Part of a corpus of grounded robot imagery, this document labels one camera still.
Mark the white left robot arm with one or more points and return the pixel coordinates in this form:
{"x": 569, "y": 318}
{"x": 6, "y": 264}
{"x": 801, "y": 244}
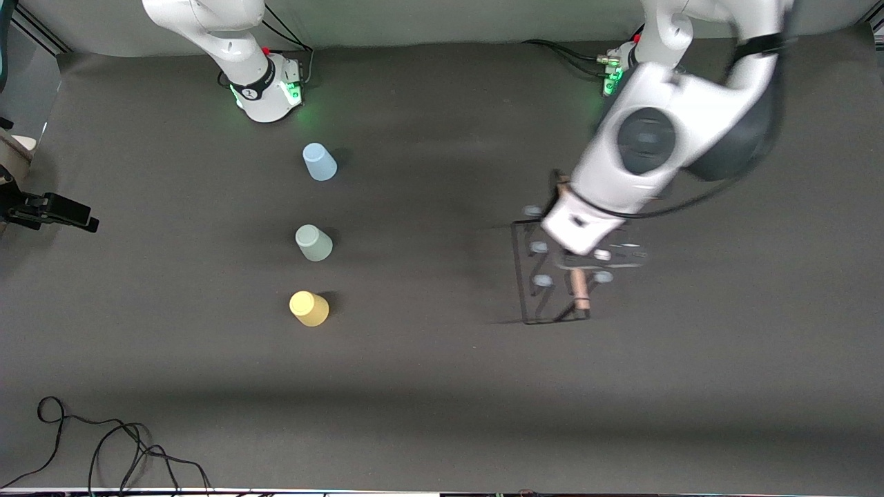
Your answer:
{"x": 677, "y": 117}

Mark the black aluminium frame rail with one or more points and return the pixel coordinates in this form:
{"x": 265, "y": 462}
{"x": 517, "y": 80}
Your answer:
{"x": 877, "y": 26}
{"x": 41, "y": 31}

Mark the beige box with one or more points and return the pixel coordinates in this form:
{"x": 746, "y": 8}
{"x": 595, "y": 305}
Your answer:
{"x": 17, "y": 148}

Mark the dark grey table cloth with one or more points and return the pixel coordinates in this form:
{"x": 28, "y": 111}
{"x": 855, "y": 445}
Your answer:
{"x": 552, "y": 400}

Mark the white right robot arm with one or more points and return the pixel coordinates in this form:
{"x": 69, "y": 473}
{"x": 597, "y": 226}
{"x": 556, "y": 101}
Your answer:
{"x": 235, "y": 41}

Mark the pale green plastic cup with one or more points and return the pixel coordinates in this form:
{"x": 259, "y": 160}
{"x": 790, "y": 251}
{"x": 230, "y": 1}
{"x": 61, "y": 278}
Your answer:
{"x": 315, "y": 245}

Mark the yellow plastic cup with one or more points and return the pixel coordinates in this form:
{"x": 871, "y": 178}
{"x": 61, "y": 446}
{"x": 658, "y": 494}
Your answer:
{"x": 311, "y": 310}

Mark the pale blue plastic cup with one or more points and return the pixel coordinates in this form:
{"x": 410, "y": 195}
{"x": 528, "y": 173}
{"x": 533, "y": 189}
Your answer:
{"x": 320, "y": 166}

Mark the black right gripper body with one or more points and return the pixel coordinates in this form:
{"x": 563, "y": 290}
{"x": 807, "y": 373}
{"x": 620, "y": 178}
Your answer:
{"x": 26, "y": 207}

